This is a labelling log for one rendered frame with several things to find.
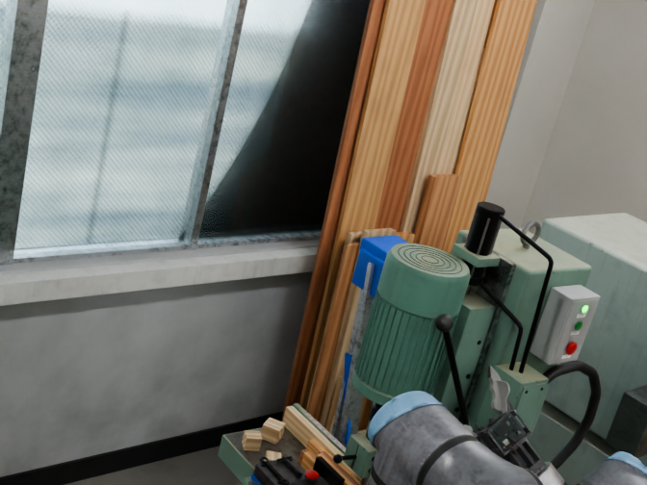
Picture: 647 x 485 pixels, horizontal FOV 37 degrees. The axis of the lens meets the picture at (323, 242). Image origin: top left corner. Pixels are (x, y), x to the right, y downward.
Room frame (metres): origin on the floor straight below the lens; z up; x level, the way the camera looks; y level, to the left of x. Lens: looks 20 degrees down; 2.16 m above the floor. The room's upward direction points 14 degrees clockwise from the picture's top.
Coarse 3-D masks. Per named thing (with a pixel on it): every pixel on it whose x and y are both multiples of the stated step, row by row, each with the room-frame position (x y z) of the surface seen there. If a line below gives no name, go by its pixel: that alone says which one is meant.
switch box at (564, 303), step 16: (560, 288) 1.97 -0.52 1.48; (576, 288) 1.99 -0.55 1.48; (560, 304) 1.93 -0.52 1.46; (576, 304) 1.93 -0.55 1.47; (592, 304) 1.97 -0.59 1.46; (544, 320) 1.95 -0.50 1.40; (560, 320) 1.92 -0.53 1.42; (576, 320) 1.94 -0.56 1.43; (544, 336) 1.94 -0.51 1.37; (560, 336) 1.92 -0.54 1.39; (576, 336) 1.96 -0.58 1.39; (544, 352) 1.93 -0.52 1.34; (560, 352) 1.93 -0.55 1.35; (576, 352) 1.97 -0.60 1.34
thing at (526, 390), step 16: (496, 368) 1.89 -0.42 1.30; (528, 368) 1.92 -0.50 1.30; (512, 384) 1.85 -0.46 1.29; (528, 384) 1.85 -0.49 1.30; (544, 384) 1.88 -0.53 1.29; (512, 400) 1.84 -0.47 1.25; (528, 400) 1.86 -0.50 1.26; (480, 416) 1.89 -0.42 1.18; (496, 416) 1.86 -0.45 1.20; (528, 416) 1.87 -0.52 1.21
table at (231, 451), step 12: (240, 432) 2.03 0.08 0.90; (288, 432) 2.09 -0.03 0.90; (228, 444) 1.98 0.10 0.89; (240, 444) 1.98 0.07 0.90; (264, 444) 2.01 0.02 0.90; (276, 444) 2.02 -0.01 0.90; (288, 444) 2.03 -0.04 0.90; (300, 444) 2.05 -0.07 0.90; (228, 456) 1.97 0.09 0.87; (240, 456) 1.94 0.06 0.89; (252, 456) 1.94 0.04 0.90; (264, 456) 1.96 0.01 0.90; (240, 468) 1.93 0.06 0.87; (252, 468) 1.90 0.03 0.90; (240, 480) 1.92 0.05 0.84
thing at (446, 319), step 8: (440, 320) 1.71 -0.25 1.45; (448, 320) 1.71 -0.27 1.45; (440, 328) 1.70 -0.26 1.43; (448, 328) 1.70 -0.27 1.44; (448, 336) 1.72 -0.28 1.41; (448, 344) 1.73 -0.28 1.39; (448, 352) 1.74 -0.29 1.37; (456, 368) 1.76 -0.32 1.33; (456, 376) 1.77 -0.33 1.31; (456, 384) 1.77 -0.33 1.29; (456, 392) 1.78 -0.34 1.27; (464, 400) 1.80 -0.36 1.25; (464, 408) 1.80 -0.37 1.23; (464, 416) 1.81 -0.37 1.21
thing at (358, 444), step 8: (352, 440) 1.85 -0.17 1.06; (360, 440) 1.85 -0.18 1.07; (368, 440) 1.86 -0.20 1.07; (352, 448) 1.84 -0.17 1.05; (360, 448) 1.83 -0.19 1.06; (368, 448) 1.82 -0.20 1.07; (360, 456) 1.82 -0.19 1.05; (368, 456) 1.81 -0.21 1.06; (352, 464) 1.83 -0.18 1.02; (360, 464) 1.82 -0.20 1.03; (368, 464) 1.81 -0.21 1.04; (360, 472) 1.81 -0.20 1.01; (368, 472) 1.82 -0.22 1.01
